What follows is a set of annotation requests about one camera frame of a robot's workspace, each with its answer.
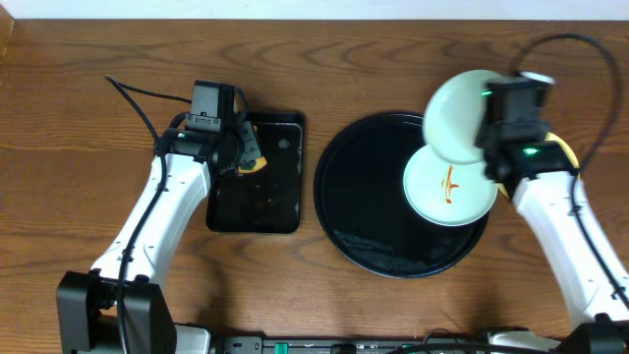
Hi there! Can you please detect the orange green scrub sponge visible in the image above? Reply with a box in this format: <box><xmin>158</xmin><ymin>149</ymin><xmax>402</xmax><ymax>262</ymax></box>
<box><xmin>236</xmin><ymin>91</ymin><xmax>266</xmax><ymax>174</ymax></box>

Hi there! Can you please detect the yellow plate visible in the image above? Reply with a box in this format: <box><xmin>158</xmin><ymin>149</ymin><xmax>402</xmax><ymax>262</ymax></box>
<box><xmin>497</xmin><ymin>133</ymin><xmax>579</xmax><ymax>199</ymax></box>

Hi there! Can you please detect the light blue plate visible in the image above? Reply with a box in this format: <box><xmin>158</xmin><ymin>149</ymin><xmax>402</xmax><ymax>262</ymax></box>
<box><xmin>423</xmin><ymin>70</ymin><xmax>502</xmax><ymax>165</ymax></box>

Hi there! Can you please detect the pale green plate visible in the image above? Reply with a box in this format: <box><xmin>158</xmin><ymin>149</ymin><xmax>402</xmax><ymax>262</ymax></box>
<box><xmin>402</xmin><ymin>146</ymin><xmax>497</xmax><ymax>226</ymax></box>

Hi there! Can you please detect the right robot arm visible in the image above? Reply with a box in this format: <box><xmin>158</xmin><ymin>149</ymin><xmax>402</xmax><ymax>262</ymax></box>
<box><xmin>474</xmin><ymin>118</ymin><xmax>628</xmax><ymax>353</ymax></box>

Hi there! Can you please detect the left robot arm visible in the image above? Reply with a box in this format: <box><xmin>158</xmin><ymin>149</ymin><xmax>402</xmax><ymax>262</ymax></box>
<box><xmin>56</xmin><ymin>112</ymin><xmax>261</xmax><ymax>353</ymax></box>

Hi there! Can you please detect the black rectangular tray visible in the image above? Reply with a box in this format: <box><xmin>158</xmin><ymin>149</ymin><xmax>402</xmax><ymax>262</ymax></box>
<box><xmin>205</xmin><ymin>111</ymin><xmax>306</xmax><ymax>234</ymax></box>

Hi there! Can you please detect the round black tray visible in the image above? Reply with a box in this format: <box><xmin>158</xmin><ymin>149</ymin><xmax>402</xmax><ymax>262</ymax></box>
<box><xmin>314</xmin><ymin>111</ymin><xmax>489</xmax><ymax>278</ymax></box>

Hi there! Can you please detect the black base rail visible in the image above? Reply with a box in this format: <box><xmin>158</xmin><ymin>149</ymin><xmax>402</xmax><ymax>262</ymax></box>
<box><xmin>210</xmin><ymin>326</ymin><xmax>561</xmax><ymax>354</ymax></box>

